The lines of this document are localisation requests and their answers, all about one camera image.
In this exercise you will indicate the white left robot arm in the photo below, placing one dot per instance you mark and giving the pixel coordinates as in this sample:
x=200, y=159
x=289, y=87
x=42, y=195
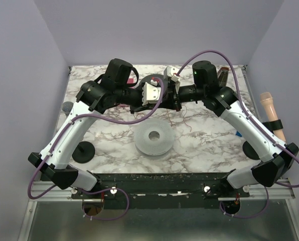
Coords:
x=93, y=99

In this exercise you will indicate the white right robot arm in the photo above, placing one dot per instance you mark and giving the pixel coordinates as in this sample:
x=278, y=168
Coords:
x=275, y=155

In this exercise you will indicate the pink plastic box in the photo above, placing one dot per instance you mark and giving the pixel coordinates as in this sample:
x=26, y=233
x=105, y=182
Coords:
x=130, y=81

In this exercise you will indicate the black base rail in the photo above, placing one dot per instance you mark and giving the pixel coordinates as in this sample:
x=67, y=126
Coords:
x=160, y=191

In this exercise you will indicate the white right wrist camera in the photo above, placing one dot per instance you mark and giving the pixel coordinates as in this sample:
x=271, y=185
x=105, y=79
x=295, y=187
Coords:
x=170, y=74

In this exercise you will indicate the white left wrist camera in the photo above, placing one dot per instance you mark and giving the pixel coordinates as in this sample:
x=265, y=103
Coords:
x=152, y=91

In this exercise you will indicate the blue and white block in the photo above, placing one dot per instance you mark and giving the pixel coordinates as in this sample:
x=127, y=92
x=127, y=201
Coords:
x=239, y=134

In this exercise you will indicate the black cable spool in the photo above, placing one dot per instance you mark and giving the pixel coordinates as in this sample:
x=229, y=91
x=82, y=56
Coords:
x=149, y=77

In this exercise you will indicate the glitter toy microphone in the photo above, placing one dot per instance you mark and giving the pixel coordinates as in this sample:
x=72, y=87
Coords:
x=67, y=107

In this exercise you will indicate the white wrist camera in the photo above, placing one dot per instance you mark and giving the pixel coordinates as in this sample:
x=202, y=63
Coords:
x=152, y=91
x=170, y=74

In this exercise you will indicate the white perforated cable spool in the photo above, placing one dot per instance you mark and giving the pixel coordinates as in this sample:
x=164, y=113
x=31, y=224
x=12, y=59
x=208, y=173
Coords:
x=154, y=137

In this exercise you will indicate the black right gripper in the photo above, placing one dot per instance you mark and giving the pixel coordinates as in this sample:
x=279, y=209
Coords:
x=176, y=95

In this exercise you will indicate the brown wooden metronome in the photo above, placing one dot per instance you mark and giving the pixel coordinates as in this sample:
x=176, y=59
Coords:
x=222, y=76

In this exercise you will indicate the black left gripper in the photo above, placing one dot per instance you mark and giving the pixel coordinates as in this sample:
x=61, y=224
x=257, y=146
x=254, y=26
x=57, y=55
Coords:
x=138, y=98

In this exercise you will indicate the beige toy microphone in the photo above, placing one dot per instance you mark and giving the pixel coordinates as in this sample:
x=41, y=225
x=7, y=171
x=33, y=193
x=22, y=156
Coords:
x=266, y=100

